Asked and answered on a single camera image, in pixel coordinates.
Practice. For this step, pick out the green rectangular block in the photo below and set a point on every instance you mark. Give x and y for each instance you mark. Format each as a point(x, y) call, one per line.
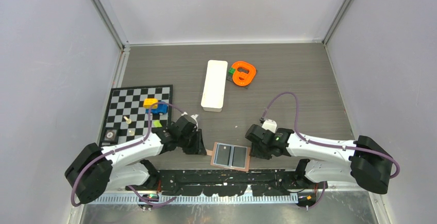
point(156, 124)

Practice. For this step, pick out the white plastic tray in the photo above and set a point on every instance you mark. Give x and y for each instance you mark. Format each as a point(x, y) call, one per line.
point(214, 88)

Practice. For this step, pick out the black white chessboard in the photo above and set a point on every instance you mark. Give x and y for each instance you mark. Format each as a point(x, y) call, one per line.
point(129, 102)

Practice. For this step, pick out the orange plastic ring toy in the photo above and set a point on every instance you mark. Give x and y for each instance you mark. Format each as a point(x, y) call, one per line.
point(244, 74)

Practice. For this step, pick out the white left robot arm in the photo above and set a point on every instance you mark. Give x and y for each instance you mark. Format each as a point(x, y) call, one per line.
point(99, 169)

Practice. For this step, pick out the brown leather card holder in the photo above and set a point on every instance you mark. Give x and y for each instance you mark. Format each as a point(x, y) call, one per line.
point(230, 167)

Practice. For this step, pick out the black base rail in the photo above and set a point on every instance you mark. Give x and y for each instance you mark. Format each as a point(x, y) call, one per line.
point(226, 182)

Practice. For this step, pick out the blue toy car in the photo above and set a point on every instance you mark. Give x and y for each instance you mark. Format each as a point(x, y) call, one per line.
point(158, 108)

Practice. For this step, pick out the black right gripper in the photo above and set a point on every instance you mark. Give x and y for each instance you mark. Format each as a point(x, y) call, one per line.
point(255, 152)

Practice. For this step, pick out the yellow toy brick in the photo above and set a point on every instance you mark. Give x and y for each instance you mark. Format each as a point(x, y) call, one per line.
point(150, 103)

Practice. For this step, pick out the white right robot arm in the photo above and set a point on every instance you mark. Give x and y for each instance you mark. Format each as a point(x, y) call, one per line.
point(360, 161)

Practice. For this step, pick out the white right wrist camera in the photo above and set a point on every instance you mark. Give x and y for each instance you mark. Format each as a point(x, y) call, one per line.
point(268, 124)

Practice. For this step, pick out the black credit card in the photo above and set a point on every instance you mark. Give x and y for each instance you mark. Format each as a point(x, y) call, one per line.
point(239, 157)
point(222, 155)

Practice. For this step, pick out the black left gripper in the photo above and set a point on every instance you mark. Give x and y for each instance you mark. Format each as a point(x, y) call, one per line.
point(198, 147)

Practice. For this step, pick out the cream chess pawn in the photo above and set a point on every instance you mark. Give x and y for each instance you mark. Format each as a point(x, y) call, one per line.
point(127, 120)

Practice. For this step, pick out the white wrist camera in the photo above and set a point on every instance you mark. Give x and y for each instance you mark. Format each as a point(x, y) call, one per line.
point(191, 118)
point(268, 124)

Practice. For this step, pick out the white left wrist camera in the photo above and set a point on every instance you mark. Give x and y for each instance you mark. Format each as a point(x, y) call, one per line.
point(191, 118)

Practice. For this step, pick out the green small cube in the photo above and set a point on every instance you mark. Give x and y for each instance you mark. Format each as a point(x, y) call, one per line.
point(231, 71)

